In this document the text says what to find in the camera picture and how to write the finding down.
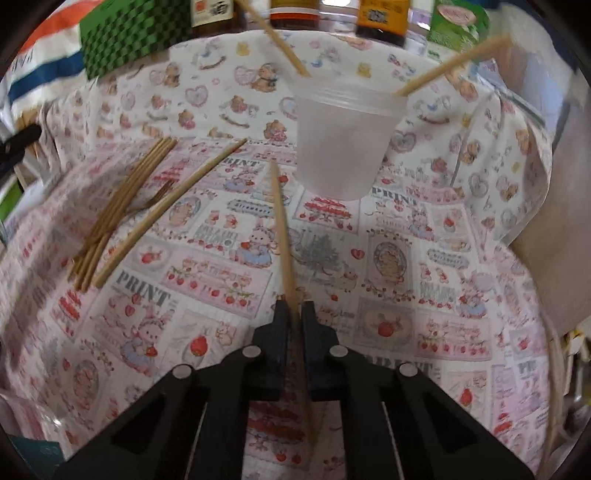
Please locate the striped cloth backdrop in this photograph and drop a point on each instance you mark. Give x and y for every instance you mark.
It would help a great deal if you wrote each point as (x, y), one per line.
(41, 69)

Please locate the yellow cap oyster sauce bottle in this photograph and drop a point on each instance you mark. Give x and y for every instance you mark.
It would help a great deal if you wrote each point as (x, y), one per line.
(383, 21)

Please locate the teal cardboard box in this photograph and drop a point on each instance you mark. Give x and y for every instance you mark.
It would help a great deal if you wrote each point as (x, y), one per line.
(39, 454)

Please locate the single wooden chopstick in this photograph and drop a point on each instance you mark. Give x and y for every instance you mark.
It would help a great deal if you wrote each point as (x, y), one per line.
(277, 40)
(452, 68)
(281, 230)

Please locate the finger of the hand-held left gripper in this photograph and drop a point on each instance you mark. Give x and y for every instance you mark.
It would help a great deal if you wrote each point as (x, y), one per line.
(21, 138)

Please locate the translucent plastic cup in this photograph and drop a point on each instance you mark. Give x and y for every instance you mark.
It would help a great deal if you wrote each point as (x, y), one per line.
(341, 147)

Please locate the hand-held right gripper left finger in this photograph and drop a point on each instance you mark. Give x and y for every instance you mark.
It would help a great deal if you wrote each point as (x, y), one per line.
(277, 346)

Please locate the bunch of wooden chopsticks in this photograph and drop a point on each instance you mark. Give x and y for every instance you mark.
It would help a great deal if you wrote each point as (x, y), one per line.
(138, 184)

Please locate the green checkered box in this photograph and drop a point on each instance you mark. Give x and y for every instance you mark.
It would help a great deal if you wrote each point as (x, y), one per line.
(134, 32)

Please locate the clear cooking wine bottle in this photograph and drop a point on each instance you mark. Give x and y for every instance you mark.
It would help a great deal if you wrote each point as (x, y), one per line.
(212, 14)

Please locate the red cap sesame oil bottle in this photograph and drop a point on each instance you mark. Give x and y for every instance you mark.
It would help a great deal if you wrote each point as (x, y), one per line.
(295, 14)

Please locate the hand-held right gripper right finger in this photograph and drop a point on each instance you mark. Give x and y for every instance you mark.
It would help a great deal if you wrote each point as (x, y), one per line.
(316, 350)

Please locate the green milk drink carton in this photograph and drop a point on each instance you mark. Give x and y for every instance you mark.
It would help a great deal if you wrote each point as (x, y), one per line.
(457, 23)

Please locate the bear print cloth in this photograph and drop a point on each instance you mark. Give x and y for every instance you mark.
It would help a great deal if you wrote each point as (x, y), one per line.
(207, 97)

